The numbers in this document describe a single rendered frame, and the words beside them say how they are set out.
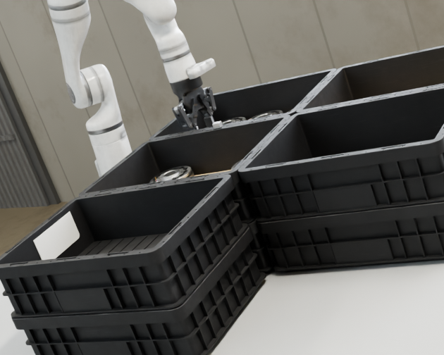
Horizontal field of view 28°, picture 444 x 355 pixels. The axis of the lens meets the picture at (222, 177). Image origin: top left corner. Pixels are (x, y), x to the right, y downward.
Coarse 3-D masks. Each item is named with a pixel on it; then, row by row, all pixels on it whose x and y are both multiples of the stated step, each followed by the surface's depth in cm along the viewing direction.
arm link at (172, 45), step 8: (144, 16) 208; (152, 24) 209; (168, 24) 210; (176, 24) 210; (152, 32) 209; (160, 32) 209; (168, 32) 207; (176, 32) 206; (160, 40) 206; (168, 40) 205; (176, 40) 206; (184, 40) 207; (160, 48) 207; (168, 48) 206; (176, 48) 206; (184, 48) 207; (168, 56) 207; (176, 56) 206
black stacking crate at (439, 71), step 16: (384, 64) 207; (400, 64) 205; (416, 64) 203; (432, 64) 202; (336, 80) 208; (352, 80) 212; (368, 80) 210; (384, 80) 209; (400, 80) 207; (416, 80) 205; (432, 80) 203; (320, 96) 199; (336, 96) 207; (352, 96) 214; (368, 96) 212
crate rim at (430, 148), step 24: (384, 96) 179; (408, 96) 175; (288, 120) 186; (264, 144) 176; (408, 144) 149; (432, 144) 146; (240, 168) 167; (264, 168) 163; (288, 168) 161; (312, 168) 158; (336, 168) 156
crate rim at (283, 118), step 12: (264, 120) 192; (276, 120) 191; (192, 132) 203; (204, 132) 201; (144, 144) 208; (132, 156) 204; (96, 180) 194; (168, 180) 176; (180, 180) 173; (240, 180) 168; (84, 192) 188; (96, 192) 185
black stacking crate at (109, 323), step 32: (224, 256) 160; (256, 256) 170; (224, 288) 161; (256, 288) 168; (32, 320) 164; (64, 320) 160; (96, 320) 156; (128, 320) 152; (160, 320) 149; (192, 320) 151; (224, 320) 159; (64, 352) 166; (96, 352) 161; (128, 352) 157; (160, 352) 154; (192, 352) 151
